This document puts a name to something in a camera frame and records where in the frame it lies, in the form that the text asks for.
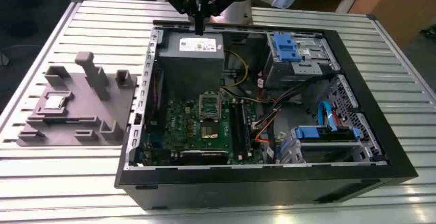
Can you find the silver CPU chip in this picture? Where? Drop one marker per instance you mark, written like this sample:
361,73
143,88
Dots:
55,102

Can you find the metal drive cage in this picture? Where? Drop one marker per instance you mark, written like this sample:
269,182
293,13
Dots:
307,71

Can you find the metal disk bay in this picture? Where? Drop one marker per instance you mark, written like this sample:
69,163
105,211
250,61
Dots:
329,144

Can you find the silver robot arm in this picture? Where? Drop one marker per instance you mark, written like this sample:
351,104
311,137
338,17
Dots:
238,14

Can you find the black graphics card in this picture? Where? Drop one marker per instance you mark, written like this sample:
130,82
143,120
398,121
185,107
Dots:
205,157

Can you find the black RAM slot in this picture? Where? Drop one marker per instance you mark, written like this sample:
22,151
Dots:
243,128
239,128
235,128

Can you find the grey parts rack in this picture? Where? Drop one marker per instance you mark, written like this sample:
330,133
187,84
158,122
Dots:
86,111

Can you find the wooden cabinet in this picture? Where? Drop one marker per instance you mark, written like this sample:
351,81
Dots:
402,4

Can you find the white power connector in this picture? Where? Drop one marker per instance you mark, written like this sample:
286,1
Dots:
255,126

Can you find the green motherboard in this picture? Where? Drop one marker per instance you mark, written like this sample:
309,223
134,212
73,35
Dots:
177,132

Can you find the blue plastic drive bracket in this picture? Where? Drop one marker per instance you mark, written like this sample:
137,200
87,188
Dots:
287,48

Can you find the hard disk in blue carrier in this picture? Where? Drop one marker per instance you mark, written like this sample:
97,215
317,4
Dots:
309,133

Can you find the grey power supply unit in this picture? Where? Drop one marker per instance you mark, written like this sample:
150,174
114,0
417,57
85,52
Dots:
187,73

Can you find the blue board connector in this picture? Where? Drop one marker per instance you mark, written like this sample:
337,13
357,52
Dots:
157,142

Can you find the black PC case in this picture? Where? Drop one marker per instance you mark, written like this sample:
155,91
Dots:
238,190

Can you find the CPU socket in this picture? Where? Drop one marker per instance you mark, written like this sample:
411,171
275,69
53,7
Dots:
210,129

